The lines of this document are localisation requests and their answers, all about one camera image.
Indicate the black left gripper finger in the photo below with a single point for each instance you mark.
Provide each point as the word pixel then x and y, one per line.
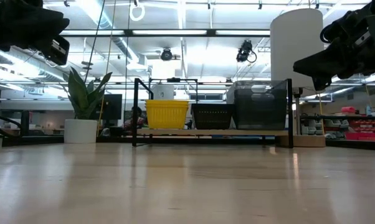
pixel 59 51
pixel 50 26

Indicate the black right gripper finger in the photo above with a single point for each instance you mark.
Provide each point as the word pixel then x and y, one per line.
pixel 323 63
pixel 322 82

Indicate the yellow slotted plastic basket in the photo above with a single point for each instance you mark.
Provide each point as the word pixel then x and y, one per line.
pixel 167 119
pixel 167 102

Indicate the white cylindrical table lamp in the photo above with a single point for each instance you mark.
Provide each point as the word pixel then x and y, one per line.
pixel 296 46

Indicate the storage rack with red bins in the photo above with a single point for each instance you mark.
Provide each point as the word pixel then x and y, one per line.
pixel 362 127

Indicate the translucent grey storage bin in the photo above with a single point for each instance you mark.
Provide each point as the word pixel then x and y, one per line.
pixel 259 109

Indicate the black monitor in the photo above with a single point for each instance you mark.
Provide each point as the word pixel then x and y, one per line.
pixel 112 107

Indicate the black metal stand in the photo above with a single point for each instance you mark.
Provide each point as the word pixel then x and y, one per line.
pixel 25 123

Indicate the snake plant in white pot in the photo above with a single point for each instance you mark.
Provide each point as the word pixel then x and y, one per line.
pixel 80 130

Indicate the person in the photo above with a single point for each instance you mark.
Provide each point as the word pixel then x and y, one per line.
pixel 137 112

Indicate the round black ceiling fixture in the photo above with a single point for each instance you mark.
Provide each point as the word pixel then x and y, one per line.
pixel 166 55

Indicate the white cylindrical container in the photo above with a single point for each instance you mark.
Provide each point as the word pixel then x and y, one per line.
pixel 164 92

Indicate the black hanging camera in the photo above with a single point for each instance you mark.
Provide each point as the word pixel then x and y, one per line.
pixel 245 49

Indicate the black overhead frame bar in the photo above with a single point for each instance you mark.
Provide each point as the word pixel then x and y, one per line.
pixel 210 32

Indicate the thin black metal frame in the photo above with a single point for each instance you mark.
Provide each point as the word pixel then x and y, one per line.
pixel 173 79

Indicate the black frame wooden shelf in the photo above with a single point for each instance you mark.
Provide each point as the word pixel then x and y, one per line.
pixel 212 132

